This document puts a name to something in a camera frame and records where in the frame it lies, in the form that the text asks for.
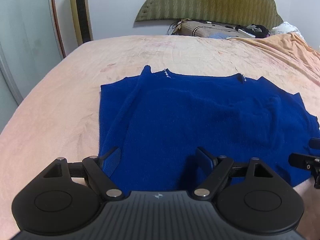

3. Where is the blue knit sweater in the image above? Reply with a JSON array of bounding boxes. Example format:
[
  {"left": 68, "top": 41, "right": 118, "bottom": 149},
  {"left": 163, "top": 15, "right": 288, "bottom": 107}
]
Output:
[{"left": 99, "top": 66, "right": 319, "bottom": 193}]

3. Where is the black clothes pile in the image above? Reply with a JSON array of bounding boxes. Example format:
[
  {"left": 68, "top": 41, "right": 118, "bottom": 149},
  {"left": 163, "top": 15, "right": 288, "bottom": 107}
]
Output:
[{"left": 235, "top": 24, "right": 270, "bottom": 38}]

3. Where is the pink floral bed sheet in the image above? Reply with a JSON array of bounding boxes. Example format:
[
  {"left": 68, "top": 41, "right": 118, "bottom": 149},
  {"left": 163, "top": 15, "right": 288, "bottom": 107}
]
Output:
[{"left": 1, "top": 36, "right": 319, "bottom": 239}]

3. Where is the peach blanket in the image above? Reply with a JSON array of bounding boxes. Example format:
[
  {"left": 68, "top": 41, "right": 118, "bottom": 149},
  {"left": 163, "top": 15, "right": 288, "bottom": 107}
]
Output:
[{"left": 229, "top": 33, "right": 319, "bottom": 69}]

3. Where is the glass floral wardrobe door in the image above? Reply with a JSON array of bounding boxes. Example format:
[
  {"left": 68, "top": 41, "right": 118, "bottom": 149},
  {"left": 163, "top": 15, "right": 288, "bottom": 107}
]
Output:
[{"left": 1, "top": 0, "right": 63, "bottom": 128}]

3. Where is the green padded headboard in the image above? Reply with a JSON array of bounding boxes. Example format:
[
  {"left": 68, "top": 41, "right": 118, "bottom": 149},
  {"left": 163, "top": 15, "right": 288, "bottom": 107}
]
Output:
[{"left": 135, "top": 0, "right": 283, "bottom": 29}]

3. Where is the gold tower fan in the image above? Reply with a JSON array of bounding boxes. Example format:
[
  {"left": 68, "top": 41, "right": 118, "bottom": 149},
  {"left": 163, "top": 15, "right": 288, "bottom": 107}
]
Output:
[{"left": 70, "top": 0, "right": 93, "bottom": 46}]

